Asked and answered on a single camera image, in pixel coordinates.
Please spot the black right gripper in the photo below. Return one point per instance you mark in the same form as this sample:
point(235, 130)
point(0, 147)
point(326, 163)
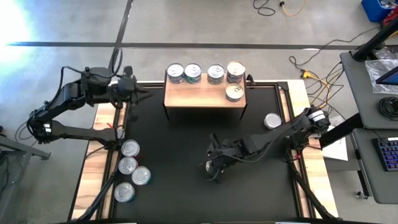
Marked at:
point(224, 152)

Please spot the red object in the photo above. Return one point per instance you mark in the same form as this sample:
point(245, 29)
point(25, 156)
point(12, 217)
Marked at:
point(392, 20)

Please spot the black keyboard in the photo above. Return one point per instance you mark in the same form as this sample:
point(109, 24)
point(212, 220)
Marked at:
point(387, 154)

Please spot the green label tin can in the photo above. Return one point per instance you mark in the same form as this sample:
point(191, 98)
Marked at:
point(127, 165)

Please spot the grey metal stand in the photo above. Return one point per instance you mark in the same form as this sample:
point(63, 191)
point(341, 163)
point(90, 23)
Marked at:
point(28, 150)

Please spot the black desk leg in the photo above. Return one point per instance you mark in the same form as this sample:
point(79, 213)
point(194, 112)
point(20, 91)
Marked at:
point(345, 129)

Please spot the red tin can white patch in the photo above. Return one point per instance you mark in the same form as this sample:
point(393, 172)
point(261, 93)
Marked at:
point(130, 147)

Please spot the black monitor pole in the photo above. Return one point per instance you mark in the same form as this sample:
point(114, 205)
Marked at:
point(373, 42)

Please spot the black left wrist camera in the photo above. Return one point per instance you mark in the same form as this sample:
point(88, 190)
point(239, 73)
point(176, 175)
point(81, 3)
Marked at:
point(128, 72)

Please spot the silver can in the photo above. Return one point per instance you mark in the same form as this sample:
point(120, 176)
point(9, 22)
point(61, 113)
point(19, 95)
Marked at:
point(175, 71)

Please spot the white paper sheet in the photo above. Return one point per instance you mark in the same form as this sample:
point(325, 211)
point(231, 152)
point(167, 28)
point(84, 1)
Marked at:
point(337, 152)

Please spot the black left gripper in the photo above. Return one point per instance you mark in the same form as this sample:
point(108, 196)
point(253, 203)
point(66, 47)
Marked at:
point(124, 89)

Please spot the yellow power plug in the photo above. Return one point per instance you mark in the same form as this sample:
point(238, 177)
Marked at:
point(306, 74)

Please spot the blue plastic bin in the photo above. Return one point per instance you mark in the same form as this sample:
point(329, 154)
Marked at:
point(373, 11)

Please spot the caster wheel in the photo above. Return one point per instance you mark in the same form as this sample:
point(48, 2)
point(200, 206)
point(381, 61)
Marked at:
point(361, 194)

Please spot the pale teal tin can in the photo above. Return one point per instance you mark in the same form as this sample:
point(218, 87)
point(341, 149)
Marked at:
point(272, 120)
point(141, 175)

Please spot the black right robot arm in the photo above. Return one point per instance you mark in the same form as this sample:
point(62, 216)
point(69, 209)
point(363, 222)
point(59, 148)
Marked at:
point(280, 133)

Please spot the wooden shelf black metal legs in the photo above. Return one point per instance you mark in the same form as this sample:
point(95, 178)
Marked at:
point(199, 96)

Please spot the black table mat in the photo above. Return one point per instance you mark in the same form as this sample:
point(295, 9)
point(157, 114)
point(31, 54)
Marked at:
point(186, 199)

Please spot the grey desk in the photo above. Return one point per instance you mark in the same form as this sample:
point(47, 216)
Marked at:
point(357, 93)
point(367, 174)

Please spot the blue tablet screen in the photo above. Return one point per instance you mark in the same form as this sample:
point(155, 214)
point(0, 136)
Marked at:
point(390, 77)

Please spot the teal can white text label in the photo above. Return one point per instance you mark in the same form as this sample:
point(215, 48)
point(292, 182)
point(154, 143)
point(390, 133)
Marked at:
point(192, 71)

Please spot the clear plastic sheet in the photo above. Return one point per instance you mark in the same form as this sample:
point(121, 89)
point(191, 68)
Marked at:
point(374, 71)

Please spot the black clamp post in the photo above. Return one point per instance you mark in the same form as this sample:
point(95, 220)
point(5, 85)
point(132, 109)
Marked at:
point(250, 79)

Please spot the silver-lidded teal tin can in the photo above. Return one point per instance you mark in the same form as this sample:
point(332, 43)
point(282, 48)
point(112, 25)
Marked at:
point(124, 192)

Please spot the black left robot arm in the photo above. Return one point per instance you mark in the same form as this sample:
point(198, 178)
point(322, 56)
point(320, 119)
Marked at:
point(68, 93)

